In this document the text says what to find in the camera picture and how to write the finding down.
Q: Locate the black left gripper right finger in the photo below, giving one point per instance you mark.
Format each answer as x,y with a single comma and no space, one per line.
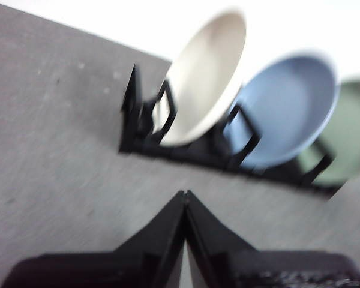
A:
243,267

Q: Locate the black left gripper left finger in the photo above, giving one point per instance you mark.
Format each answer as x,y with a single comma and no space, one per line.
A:
132,267

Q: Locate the blue plate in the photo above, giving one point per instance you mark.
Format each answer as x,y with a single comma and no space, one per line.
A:
291,105

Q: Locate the black plate rack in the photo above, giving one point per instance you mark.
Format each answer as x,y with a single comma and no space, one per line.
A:
195,153

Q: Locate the pale green plate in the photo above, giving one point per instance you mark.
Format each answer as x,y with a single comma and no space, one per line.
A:
348,126

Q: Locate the white plate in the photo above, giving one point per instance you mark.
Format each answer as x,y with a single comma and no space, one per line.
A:
207,75

